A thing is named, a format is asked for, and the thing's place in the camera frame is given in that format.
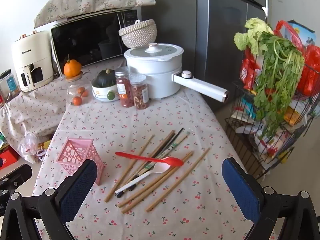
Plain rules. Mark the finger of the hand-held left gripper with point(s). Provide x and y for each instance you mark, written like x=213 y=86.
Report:
x=20 y=173

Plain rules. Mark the red snack packets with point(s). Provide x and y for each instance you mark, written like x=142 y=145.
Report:
x=247 y=72

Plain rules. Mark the white electric cooking pot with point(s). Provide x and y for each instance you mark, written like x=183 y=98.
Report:
x=155 y=72

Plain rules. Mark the clear container with blue label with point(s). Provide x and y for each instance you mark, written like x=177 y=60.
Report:
x=10 y=83

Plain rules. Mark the plastic jar of dried rings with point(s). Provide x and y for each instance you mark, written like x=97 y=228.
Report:
x=140 y=95

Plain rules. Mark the floral microwave cover cloth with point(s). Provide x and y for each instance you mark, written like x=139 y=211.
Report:
x=95 y=0

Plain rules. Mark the yellow box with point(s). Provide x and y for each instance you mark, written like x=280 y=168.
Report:
x=45 y=145

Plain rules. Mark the white bowl with green knob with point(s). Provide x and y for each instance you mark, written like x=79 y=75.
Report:
x=100 y=92

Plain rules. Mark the black microwave oven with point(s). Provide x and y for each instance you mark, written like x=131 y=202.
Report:
x=85 y=40

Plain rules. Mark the bunch of leafy green herbs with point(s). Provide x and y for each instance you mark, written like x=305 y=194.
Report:
x=275 y=80

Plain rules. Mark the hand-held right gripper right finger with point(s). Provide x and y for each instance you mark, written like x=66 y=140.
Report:
x=240 y=187

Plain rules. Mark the small orange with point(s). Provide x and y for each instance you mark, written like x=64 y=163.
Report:
x=86 y=93
x=81 y=90
x=77 y=101

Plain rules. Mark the grey refrigerator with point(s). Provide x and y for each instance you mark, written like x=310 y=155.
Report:
x=212 y=30

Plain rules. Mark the woven lidded basket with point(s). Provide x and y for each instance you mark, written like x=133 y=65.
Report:
x=140 y=35

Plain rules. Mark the red plastic spoon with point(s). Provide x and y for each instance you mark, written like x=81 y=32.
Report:
x=172 y=161

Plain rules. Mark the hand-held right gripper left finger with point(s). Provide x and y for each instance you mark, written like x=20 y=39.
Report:
x=80 y=185

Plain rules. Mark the light bamboo chopstick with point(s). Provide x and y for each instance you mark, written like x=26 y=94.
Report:
x=175 y=183
x=140 y=198
x=140 y=190
x=120 y=181

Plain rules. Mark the red box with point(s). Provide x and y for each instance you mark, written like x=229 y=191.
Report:
x=8 y=157

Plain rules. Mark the blue printed box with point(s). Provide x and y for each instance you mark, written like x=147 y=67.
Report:
x=302 y=36

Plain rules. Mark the napa cabbage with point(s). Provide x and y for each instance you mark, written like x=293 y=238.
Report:
x=247 y=40

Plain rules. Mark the cherry print tablecloth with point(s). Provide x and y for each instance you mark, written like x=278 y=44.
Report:
x=200 y=205

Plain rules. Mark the pile of packets in rack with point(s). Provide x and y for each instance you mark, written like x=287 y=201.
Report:
x=252 y=130

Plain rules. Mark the clear crumpled plastic bag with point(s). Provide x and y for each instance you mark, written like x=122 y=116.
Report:
x=30 y=147

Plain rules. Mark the glass jar with wooden lid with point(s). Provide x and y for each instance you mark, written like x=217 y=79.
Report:
x=71 y=90

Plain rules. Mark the large orange with stem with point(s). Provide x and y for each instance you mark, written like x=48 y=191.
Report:
x=72 y=68

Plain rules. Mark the dark green pumpkin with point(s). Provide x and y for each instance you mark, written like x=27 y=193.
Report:
x=106 y=78

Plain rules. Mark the pink perforated utensil holder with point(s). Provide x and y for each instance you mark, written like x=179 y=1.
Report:
x=80 y=152

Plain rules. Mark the bunch of dark and printed chopsticks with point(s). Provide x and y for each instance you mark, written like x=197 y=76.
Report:
x=160 y=153

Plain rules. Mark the cream air fryer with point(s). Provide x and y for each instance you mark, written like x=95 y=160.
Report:
x=32 y=55

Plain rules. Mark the glass jar of red snacks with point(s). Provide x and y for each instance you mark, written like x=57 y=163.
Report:
x=124 y=90

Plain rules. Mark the red plastic bag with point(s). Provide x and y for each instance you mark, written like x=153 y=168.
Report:
x=311 y=72

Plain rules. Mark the white plastic spoon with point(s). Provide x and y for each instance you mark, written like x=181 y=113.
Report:
x=161 y=168

